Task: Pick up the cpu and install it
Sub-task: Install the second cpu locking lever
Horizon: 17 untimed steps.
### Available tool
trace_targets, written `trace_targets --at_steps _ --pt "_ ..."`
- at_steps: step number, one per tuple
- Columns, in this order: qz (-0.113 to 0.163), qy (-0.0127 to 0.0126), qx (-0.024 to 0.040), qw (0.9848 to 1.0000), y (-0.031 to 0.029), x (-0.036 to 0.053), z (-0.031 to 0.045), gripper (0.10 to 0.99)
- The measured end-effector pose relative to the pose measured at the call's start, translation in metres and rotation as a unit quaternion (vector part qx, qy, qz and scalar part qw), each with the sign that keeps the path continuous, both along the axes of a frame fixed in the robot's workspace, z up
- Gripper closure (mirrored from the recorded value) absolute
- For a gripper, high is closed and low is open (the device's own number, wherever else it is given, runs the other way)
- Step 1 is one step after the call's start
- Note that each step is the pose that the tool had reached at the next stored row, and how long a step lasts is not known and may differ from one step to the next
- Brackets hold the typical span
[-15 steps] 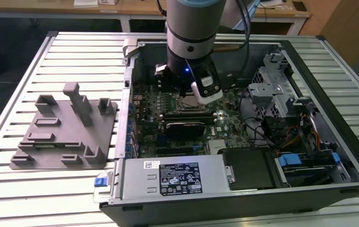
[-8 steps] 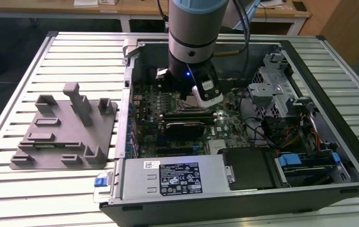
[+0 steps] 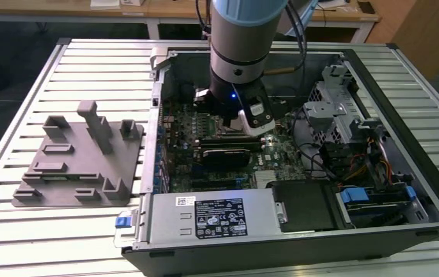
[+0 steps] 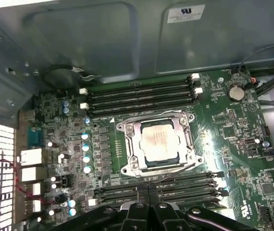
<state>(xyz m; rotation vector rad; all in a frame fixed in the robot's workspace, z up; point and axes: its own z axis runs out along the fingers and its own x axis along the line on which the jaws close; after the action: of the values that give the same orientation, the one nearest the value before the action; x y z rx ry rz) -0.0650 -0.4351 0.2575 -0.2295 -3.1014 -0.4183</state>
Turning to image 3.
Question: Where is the silver CPU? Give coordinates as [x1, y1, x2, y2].
[228, 118, 249, 134]

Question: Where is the CPU socket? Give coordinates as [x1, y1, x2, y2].
[214, 114, 253, 137]

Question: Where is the black graphics card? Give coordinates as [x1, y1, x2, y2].
[202, 147, 253, 169]

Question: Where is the metal drive cage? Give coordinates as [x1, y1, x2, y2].
[302, 65, 383, 145]

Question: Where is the black expansion slot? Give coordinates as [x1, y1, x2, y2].
[191, 178, 237, 190]

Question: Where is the silver chipset heatsink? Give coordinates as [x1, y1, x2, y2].
[255, 170, 279, 189]

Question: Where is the green motherboard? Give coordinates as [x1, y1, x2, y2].
[159, 96, 338, 193]

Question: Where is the grey parts rack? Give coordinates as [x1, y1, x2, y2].
[11, 100, 146, 208]

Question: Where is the black plastic shroud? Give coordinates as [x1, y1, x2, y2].
[270, 181, 341, 233]

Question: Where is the silver power supply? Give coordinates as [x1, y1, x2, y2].
[142, 189, 289, 250]

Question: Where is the wooden desk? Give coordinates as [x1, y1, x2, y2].
[0, 0, 383, 44]

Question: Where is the hard disk in blue carrier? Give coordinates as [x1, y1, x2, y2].
[335, 185, 418, 229]

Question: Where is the black open PC case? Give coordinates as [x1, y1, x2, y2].
[122, 43, 439, 277]

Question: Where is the wooden cabinet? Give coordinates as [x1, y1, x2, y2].
[366, 0, 439, 81]

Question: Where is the small grey wrist camera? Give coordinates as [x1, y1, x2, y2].
[192, 88, 212, 105]

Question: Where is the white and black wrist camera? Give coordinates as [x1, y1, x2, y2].
[237, 85, 278, 137]

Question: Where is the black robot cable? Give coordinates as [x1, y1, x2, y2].
[263, 0, 309, 76]

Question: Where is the black cable with plug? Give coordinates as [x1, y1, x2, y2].
[194, 0, 211, 40]

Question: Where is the black wire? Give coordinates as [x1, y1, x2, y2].
[294, 106, 345, 185]

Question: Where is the yellow red wire bundle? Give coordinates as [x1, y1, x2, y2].
[342, 137, 397, 185]

